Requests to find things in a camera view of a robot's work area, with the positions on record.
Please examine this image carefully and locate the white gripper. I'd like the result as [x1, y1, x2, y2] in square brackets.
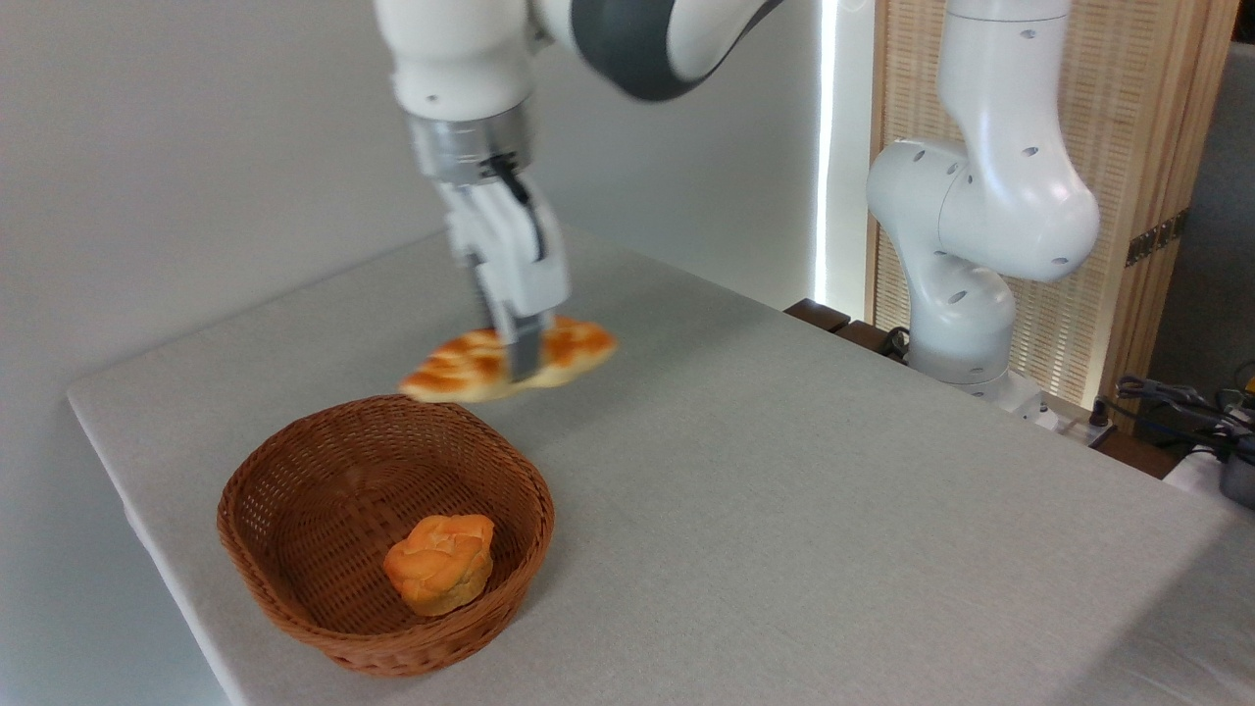
[435, 175, 573, 384]

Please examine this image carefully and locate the long braided bread loaf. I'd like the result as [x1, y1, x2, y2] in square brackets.
[397, 316, 620, 404]

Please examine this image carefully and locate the round orange bread roll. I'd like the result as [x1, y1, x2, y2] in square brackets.
[382, 514, 496, 618]

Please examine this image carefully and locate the brown wicker basket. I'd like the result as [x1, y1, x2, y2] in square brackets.
[217, 394, 556, 679]

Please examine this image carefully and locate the dark wooden side table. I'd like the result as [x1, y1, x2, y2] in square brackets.
[783, 298, 909, 365]

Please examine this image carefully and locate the grey tablecloth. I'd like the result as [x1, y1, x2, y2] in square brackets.
[67, 221, 1255, 706]

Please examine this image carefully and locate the dark metal screen hinge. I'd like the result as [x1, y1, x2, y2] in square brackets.
[1125, 209, 1190, 269]

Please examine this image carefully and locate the wooden slatted screen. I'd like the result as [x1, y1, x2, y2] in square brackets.
[866, 0, 1242, 432]

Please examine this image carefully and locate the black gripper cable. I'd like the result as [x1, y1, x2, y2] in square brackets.
[488, 153, 546, 266]

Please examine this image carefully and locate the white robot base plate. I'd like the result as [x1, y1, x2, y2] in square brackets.
[966, 373, 1119, 448]

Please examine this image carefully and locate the black cable bundle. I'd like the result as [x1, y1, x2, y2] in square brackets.
[1091, 363, 1255, 464]

